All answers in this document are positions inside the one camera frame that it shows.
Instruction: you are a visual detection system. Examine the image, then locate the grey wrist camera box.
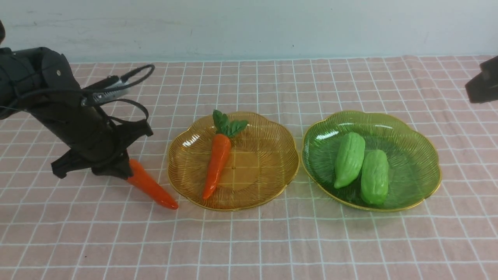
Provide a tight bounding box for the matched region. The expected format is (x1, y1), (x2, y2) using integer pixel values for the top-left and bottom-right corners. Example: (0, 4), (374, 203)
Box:
(81, 75), (129, 107)

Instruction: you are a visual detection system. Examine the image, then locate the amber ribbed glass plate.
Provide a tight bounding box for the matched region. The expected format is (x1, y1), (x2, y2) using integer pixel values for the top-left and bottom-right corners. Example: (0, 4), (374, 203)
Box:
(167, 111), (300, 212)

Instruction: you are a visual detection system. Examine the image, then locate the pink checkered tablecloth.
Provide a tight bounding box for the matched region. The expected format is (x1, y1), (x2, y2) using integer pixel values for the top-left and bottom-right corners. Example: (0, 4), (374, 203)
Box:
(0, 56), (498, 280)

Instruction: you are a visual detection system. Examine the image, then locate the green ribbed glass plate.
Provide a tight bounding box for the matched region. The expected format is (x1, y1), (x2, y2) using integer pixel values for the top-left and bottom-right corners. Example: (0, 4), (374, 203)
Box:
(301, 110), (442, 213)

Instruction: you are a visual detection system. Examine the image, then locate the orange toy carrot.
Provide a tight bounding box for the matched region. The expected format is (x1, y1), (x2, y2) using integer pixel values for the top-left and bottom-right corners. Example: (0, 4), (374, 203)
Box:
(202, 109), (248, 200)
(127, 158), (179, 210)

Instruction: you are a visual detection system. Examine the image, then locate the green toy gourd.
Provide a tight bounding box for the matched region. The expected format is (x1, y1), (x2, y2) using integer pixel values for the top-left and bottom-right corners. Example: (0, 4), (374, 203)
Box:
(360, 149), (389, 205)
(334, 132), (366, 189)

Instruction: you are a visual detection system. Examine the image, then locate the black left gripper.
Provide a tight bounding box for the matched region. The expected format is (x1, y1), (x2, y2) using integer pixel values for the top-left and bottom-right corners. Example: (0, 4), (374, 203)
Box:
(51, 105), (133, 180)

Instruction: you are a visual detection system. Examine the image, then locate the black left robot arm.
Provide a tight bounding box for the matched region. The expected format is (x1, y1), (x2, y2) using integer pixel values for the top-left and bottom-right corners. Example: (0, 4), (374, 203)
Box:
(1, 47), (132, 180)

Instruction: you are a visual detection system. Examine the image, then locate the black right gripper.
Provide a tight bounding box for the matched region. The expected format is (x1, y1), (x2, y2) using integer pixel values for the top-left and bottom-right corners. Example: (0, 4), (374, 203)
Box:
(465, 56), (498, 103)

